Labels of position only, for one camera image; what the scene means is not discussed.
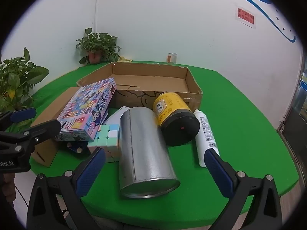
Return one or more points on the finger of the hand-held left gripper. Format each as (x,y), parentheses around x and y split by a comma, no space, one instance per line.
(24,115)
(45,128)

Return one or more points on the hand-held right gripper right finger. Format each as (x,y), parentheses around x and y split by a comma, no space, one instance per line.
(219,172)

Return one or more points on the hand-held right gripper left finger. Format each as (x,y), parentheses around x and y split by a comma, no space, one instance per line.
(92,170)

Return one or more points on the small cardboard box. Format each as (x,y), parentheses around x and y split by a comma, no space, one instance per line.
(45,148)

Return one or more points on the pastel puzzle cube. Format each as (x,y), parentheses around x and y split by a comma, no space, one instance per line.
(105,134)

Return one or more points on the white spray bottle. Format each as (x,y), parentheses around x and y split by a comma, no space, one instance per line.
(206,129)

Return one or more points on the colourful printed game box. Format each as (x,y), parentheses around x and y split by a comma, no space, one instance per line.
(88,105)

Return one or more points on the silver metal tin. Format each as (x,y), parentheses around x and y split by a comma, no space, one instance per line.
(144,148)

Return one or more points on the white rounded plastic device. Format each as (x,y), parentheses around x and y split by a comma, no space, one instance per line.
(117,116)

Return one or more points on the yellow-labelled jar with black lid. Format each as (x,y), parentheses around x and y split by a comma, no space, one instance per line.
(172,110)

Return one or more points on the large cardboard box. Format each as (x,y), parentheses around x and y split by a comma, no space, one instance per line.
(148,81)

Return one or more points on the blue tape dispenser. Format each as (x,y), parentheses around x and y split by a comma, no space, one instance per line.
(74,147)

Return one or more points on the large leafy plant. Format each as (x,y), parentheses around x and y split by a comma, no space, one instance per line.
(16,76)

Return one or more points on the green felt tablecloth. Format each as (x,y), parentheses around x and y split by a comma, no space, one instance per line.
(239,124)

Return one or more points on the small potted plant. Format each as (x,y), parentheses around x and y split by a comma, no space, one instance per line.
(96,43)

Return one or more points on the glass door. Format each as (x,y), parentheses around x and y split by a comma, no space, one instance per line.
(297,105)

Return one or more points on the yellow cloth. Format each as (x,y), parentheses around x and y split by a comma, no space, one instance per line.
(125,59)

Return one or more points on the small glass jar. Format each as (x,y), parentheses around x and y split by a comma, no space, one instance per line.
(172,57)

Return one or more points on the red wall sign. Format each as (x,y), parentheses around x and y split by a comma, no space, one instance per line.
(245,16)

